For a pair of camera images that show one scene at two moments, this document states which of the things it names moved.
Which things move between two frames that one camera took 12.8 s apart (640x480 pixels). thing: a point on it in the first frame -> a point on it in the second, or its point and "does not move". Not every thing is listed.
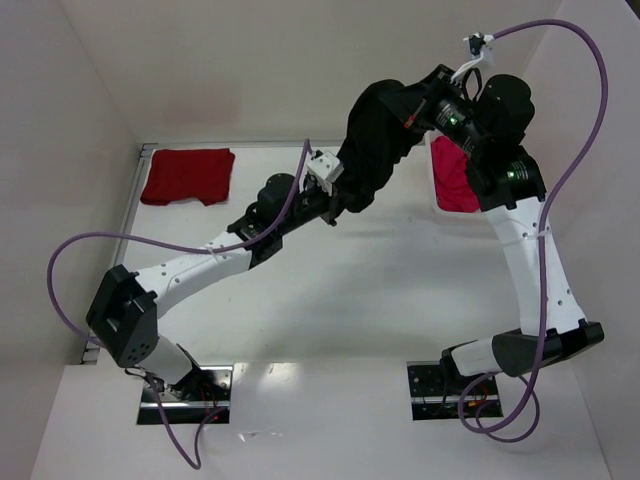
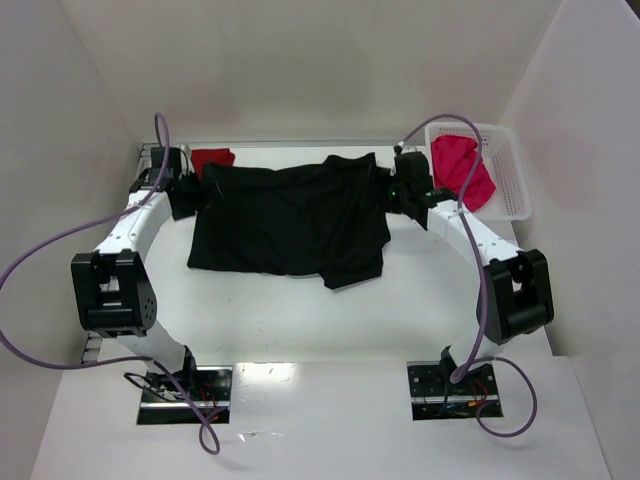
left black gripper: x=331 y=201 -> x=191 y=189
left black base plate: x=181 y=411 does not move
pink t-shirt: x=455 y=191 does not move
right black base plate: x=435 y=391 does not move
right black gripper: x=431 y=100 -> x=393 y=187
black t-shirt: x=378 y=133 -> x=327 y=219
